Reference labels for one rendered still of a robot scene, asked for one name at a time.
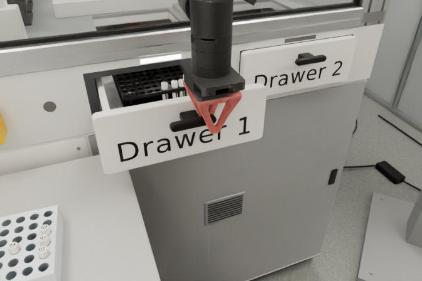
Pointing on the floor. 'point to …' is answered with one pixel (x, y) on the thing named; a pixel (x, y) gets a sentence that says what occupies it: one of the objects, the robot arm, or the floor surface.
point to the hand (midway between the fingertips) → (211, 123)
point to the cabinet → (237, 189)
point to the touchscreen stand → (392, 241)
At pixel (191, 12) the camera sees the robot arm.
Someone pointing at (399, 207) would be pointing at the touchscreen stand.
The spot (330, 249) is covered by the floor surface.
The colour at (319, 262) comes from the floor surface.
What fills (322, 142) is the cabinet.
